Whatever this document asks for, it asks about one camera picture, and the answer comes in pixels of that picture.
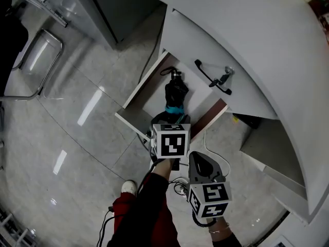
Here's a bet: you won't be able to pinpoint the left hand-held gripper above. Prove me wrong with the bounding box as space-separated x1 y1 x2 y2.
148 112 192 172

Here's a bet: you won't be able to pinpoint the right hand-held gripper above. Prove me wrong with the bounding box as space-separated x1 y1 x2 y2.
187 151 233 220

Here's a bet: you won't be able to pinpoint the black umbrella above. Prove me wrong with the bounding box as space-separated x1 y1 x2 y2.
160 66 191 125

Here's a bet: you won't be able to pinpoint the person's left forearm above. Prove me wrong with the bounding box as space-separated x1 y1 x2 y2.
106 158 181 247

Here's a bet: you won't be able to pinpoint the person's right forearm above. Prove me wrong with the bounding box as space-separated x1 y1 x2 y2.
205 216 243 247

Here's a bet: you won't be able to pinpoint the drawer key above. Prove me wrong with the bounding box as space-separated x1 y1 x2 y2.
208 65 235 88

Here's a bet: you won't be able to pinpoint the white desk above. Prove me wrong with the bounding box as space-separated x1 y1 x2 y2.
135 0 329 225

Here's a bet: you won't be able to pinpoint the person's white left shoe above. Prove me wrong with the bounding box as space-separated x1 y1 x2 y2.
121 180 137 195

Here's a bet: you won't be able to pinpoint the person's red trousers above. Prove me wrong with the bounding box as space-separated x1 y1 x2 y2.
112 173 181 247

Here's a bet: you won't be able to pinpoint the grey refrigerator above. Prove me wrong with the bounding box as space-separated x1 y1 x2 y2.
50 0 168 46

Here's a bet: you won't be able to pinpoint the black office chair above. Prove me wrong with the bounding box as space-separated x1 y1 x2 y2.
0 16 64 103

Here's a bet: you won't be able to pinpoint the white floor cable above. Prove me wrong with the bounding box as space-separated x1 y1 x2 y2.
204 129 231 178

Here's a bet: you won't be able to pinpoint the black cabinet door handle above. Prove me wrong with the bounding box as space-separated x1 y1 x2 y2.
194 59 233 96

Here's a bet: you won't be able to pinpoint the thin metal bracelet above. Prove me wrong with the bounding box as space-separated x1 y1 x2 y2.
208 222 230 234

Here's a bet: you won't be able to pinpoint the grey floor cable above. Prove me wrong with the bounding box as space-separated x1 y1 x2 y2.
138 28 166 85

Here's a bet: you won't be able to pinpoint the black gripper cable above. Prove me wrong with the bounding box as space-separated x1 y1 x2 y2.
96 160 158 247

